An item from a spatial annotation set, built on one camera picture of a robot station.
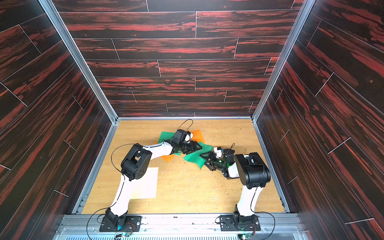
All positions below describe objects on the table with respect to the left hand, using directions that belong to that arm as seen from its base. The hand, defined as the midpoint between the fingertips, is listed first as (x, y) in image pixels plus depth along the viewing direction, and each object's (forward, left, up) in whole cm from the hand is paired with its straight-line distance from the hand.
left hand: (201, 149), depth 99 cm
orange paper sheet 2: (-5, +23, -4) cm, 23 cm away
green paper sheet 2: (-4, +4, -2) cm, 6 cm away
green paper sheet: (+14, +25, -4) cm, 29 cm away
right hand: (-5, -1, 0) cm, 5 cm away
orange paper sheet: (+13, +2, -2) cm, 13 cm away
